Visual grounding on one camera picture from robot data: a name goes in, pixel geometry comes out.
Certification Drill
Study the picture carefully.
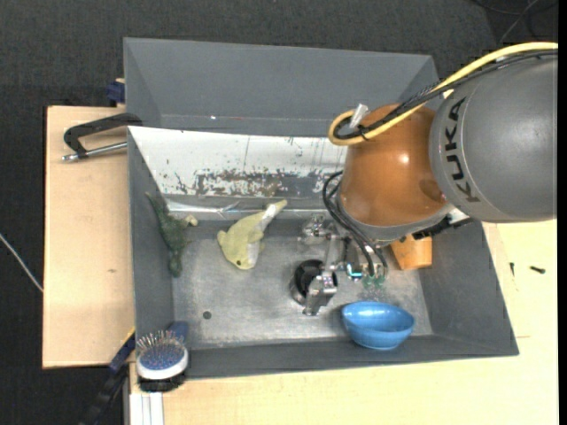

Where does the green toy dinosaur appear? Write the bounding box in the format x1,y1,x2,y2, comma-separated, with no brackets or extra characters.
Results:
144,191,199,278

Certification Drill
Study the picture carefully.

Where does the pale wood board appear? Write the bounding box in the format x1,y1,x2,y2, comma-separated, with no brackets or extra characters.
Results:
42,105,136,369

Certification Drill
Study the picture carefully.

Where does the orange cup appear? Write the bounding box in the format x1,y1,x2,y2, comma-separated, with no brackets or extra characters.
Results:
389,232,433,271

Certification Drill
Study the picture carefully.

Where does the yellow-green plush fish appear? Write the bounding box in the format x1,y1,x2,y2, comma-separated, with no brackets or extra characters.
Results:
216,198,289,270

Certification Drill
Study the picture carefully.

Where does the grey metal bin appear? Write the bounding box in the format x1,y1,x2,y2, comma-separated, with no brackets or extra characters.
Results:
122,36,520,379

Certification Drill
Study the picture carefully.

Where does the black round cup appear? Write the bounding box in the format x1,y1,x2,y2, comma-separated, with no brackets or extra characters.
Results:
289,259,327,304

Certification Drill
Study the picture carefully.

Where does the clear glass thing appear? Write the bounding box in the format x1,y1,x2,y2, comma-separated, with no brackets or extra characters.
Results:
298,213,338,245

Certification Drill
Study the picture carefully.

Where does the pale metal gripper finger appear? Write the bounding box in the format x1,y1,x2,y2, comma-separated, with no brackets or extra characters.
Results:
303,274,325,317
321,271,339,305

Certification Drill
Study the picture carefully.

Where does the white and blue hairbrush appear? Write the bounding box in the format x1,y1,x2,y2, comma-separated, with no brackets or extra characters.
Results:
135,321,190,383

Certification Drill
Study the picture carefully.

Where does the blue bowl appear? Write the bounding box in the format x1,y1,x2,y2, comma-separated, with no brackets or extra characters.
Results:
340,301,416,351

